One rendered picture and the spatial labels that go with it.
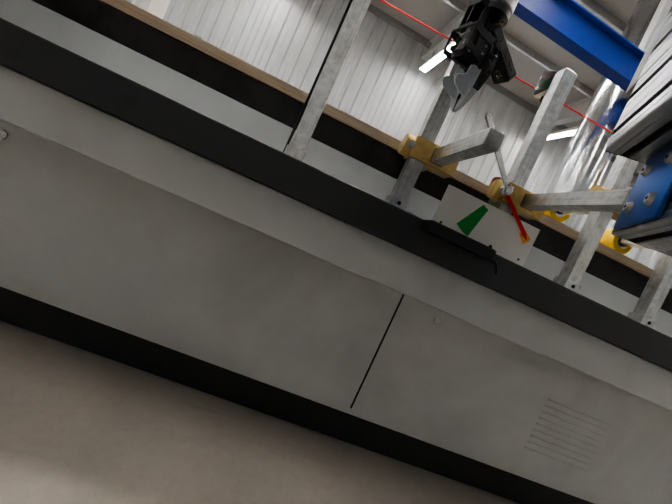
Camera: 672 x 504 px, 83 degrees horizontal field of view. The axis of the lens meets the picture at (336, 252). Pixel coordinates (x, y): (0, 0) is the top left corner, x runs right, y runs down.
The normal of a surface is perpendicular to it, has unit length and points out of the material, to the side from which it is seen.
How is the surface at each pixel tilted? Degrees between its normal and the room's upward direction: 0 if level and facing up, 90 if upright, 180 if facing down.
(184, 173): 90
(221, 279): 90
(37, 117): 90
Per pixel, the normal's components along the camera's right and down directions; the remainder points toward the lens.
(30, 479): 0.41, -0.91
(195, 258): 0.13, 0.11
